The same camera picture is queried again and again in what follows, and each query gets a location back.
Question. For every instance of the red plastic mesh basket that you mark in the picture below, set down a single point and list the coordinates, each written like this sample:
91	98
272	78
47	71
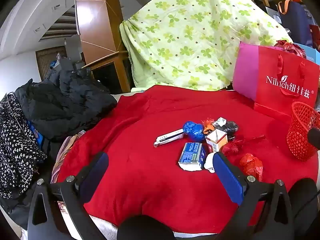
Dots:
297	140

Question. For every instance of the long white box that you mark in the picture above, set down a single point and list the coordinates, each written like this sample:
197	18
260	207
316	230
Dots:
168	137

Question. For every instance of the orange floral wrapper packet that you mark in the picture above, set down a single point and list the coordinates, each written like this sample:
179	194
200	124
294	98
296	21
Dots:
208	128

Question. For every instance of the crumpled red foil wrapper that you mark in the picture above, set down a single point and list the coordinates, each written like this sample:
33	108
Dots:
251	166

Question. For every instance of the blue white medicine box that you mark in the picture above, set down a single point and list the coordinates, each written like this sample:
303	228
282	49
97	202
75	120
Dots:
191	155

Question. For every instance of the red paper gift bag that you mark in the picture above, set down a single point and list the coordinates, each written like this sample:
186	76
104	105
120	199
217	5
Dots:
275	65

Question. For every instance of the striped cloth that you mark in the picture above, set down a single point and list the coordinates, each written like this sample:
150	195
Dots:
62	155

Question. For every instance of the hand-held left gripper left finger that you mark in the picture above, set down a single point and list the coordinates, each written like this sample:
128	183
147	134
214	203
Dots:
96	172

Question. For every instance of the black puffer jacket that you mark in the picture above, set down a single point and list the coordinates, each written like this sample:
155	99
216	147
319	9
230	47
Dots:
62	105

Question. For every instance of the orange white medicine box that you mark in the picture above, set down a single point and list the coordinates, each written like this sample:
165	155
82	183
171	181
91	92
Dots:
216	142

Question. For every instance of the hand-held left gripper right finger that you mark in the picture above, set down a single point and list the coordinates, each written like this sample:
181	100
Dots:
228	177

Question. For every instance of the white tissue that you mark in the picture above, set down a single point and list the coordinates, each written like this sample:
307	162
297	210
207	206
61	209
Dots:
208	162

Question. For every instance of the black white floral cloth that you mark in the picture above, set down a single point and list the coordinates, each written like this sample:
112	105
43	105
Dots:
17	150

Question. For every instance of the red blanket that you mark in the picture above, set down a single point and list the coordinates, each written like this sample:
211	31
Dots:
150	180

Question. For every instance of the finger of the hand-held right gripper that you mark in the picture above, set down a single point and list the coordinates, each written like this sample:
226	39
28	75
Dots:
315	137

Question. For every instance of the red plastic bag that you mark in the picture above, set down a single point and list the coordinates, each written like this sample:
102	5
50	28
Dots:
290	47

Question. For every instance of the crumpled black plastic bag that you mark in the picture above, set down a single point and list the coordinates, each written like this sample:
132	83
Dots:
230	127

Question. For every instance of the crumpled white paper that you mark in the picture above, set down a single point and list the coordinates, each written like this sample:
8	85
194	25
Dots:
220	122

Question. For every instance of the wooden door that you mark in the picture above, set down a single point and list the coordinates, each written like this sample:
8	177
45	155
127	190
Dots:
47	60

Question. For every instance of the green clover print quilt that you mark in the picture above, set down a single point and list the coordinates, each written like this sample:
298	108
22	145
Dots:
187	30

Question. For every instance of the crumpled blue plastic bag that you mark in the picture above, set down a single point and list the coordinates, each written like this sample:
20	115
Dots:
193	130

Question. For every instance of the light blue cardboard box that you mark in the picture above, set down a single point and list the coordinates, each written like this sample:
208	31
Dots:
313	53

